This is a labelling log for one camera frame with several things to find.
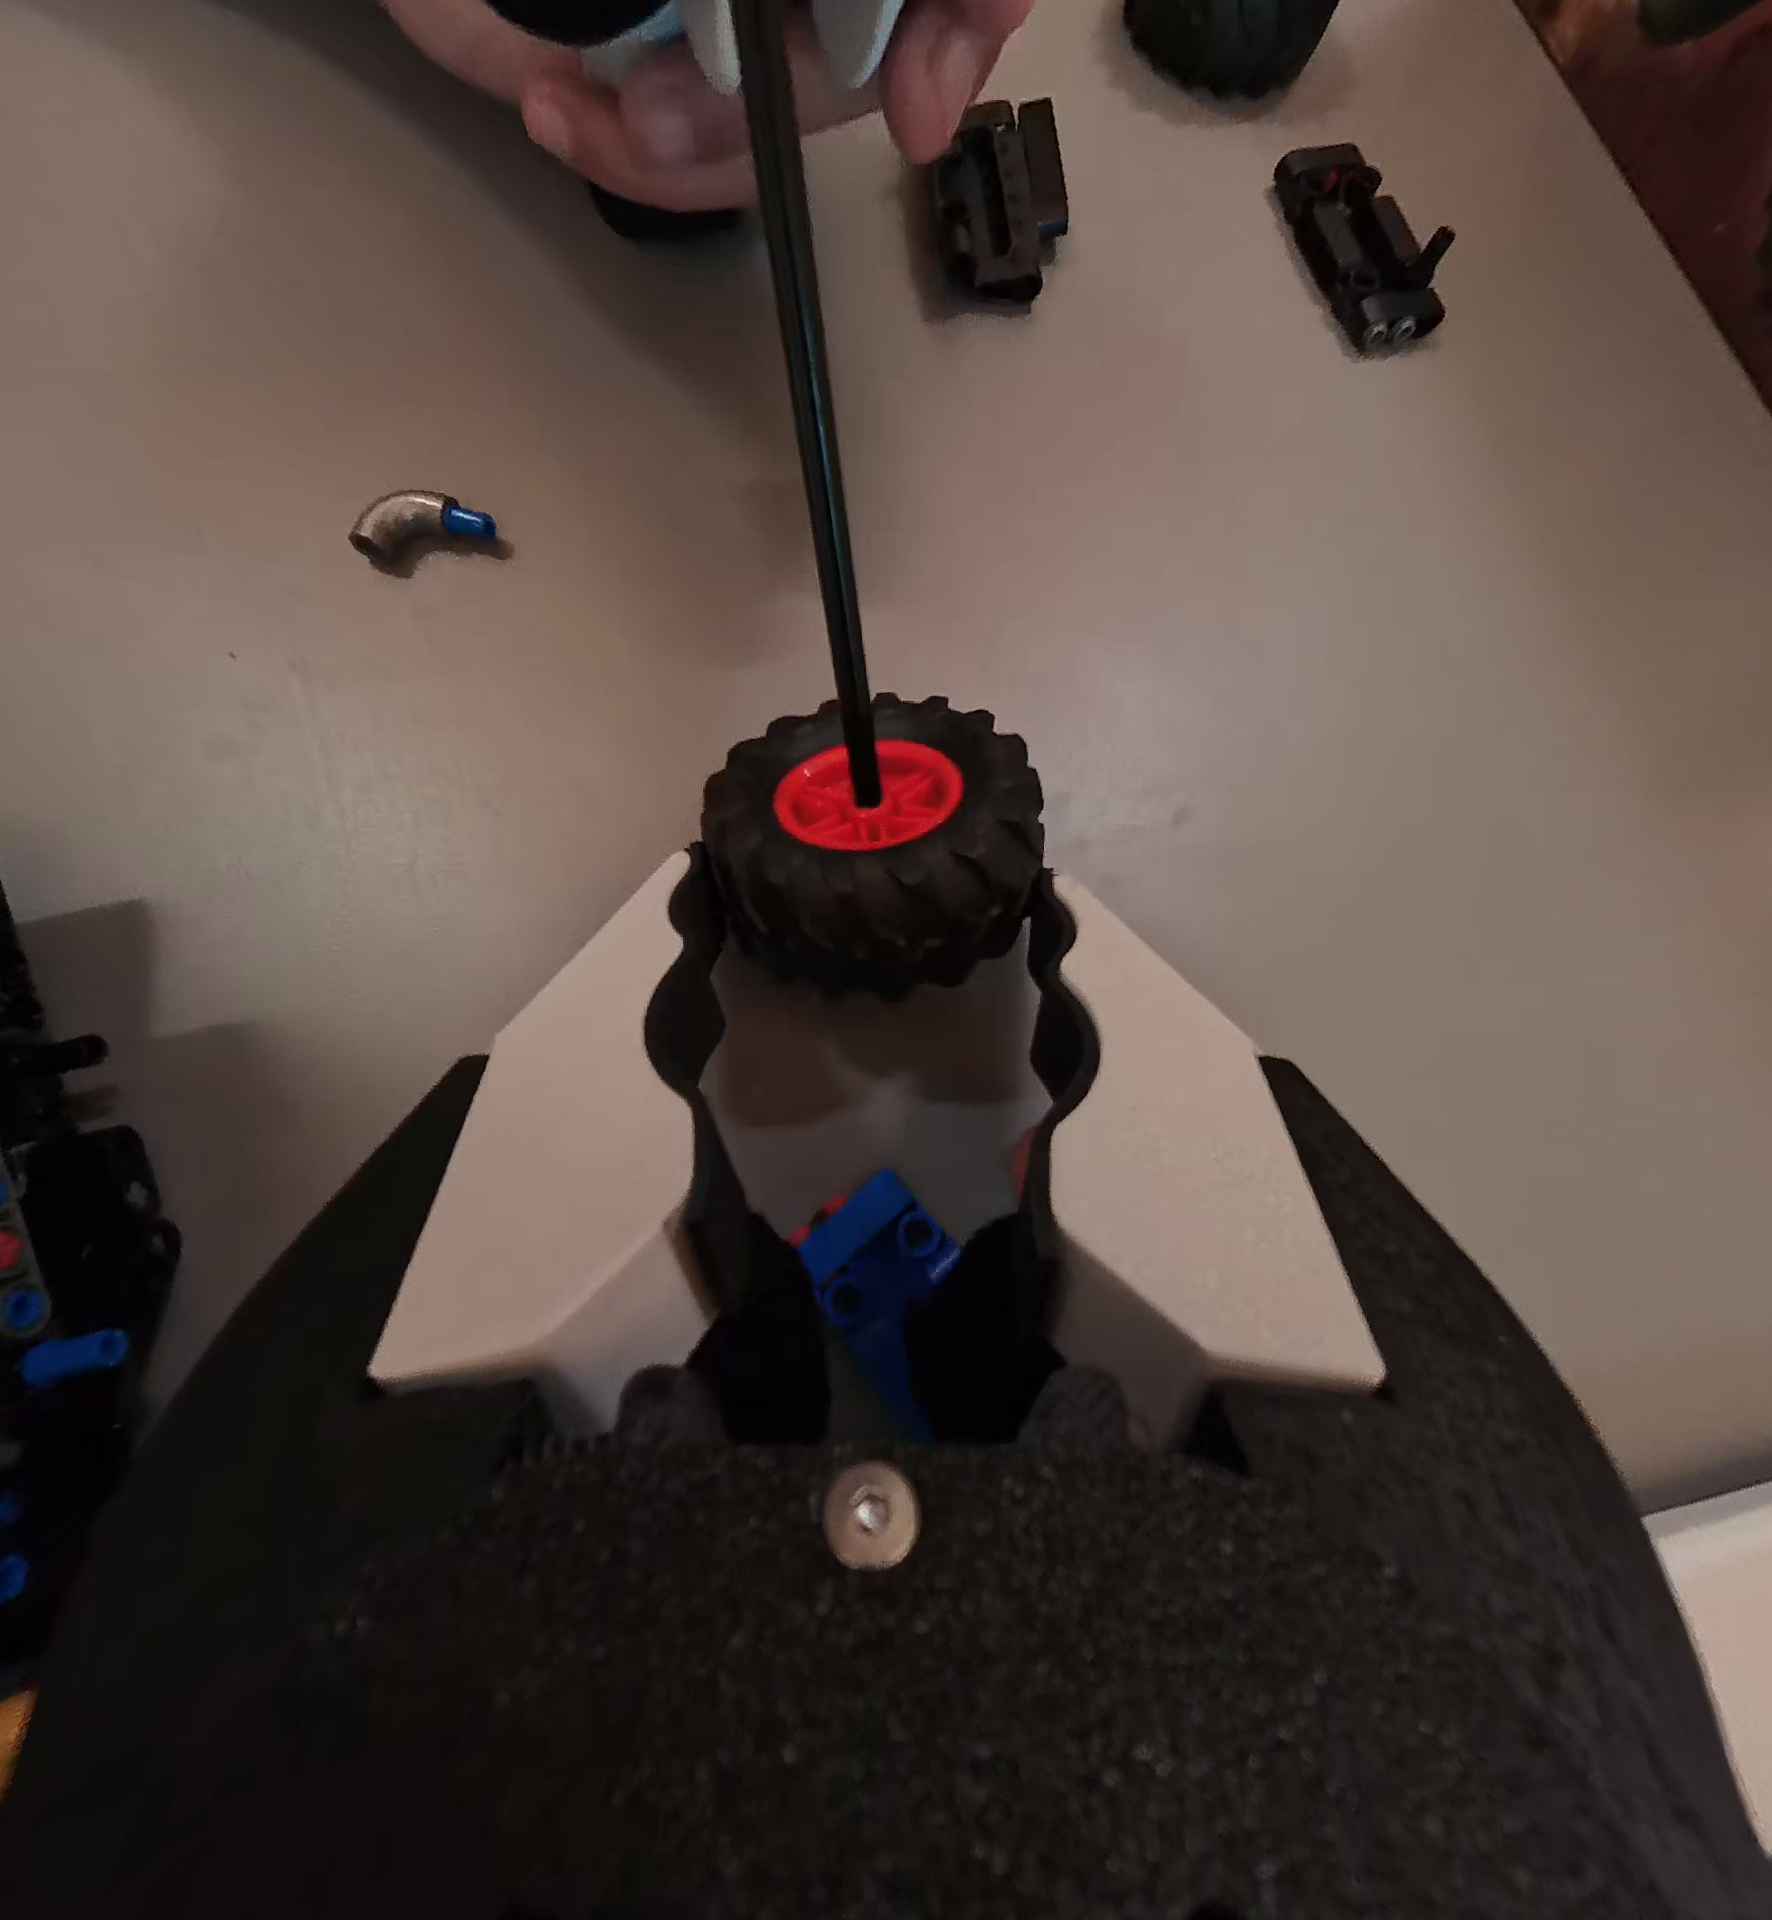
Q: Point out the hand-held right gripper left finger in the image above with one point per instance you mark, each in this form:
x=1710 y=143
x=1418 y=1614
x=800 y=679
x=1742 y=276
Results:
x=526 y=1199

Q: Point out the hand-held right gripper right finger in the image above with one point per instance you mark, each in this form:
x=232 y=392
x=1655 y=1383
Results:
x=1201 y=1199

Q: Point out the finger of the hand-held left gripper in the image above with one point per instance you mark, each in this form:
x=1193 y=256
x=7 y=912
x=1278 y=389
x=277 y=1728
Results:
x=848 y=37
x=714 y=37

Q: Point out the long black lego axle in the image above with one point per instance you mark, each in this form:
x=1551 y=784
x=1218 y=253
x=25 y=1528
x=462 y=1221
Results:
x=811 y=420

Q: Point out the black lego wheel red rim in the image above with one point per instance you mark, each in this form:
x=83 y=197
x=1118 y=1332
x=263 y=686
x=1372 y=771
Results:
x=886 y=915

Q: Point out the partly built lego truck model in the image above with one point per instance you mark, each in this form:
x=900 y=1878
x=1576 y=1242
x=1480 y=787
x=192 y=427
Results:
x=76 y=1230

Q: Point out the grey lego elbow blue pin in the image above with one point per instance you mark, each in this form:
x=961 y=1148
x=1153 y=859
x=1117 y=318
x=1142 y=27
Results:
x=400 y=525

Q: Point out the blue lego piece red pins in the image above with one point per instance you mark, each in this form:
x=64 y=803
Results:
x=870 y=1253

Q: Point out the black lego wheel blue rim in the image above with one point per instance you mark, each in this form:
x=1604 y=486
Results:
x=1232 y=43

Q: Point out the black lego assembly grey ends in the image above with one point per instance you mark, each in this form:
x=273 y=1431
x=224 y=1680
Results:
x=1351 y=239

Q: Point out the person's left hand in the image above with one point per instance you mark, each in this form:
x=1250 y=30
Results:
x=645 y=150

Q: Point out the monster truck toy box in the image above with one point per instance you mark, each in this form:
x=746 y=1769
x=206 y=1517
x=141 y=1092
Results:
x=1771 y=225

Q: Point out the black lego bracket assembly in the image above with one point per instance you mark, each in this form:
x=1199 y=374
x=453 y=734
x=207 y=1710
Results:
x=998 y=209

